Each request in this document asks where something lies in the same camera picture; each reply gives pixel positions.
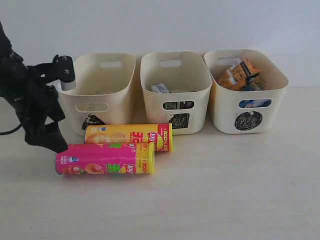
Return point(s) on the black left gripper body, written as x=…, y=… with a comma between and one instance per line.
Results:
x=41, y=111

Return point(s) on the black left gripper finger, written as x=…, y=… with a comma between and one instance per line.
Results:
x=52, y=138
x=35, y=138

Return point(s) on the pink chips can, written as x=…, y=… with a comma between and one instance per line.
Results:
x=106, y=158

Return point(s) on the yellow chips can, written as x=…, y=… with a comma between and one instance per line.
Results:
x=159, y=134

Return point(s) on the blue white small carton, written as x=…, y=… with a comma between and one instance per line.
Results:
x=160, y=88

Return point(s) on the purple small box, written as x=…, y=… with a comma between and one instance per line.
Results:
x=186, y=105

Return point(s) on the orange snack bag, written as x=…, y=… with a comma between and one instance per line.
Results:
x=239, y=75

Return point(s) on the black snack bag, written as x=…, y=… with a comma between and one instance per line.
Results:
x=254, y=83

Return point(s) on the light blue snack bag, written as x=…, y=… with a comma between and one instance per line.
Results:
x=255, y=103

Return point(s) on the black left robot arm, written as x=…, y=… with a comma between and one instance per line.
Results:
x=14, y=78

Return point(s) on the cream left plastic bin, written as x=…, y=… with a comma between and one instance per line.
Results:
x=103, y=93

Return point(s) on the cream plastic bin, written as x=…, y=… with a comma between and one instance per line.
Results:
x=223, y=105
x=103, y=93
x=187, y=78

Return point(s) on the cream middle plastic bin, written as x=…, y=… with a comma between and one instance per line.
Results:
x=187, y=78

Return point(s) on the cream right plastic bin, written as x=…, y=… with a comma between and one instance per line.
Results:
x=223, y=105

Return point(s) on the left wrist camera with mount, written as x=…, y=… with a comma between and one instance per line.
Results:
x=61, y=68

